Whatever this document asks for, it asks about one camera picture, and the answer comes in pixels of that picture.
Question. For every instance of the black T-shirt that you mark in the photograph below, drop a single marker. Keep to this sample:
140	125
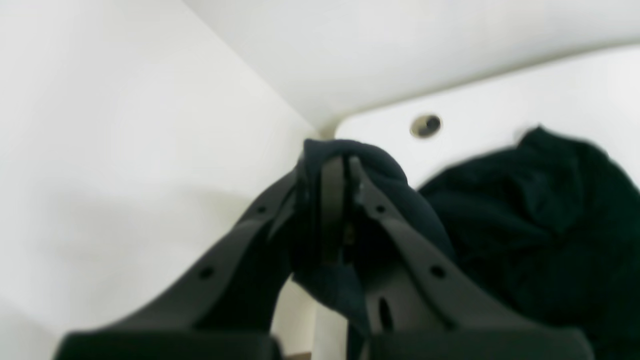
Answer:
551	227

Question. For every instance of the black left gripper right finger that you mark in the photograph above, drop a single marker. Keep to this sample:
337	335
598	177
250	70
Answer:
420	305

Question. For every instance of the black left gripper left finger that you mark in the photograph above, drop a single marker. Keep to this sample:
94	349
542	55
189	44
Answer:
221	308

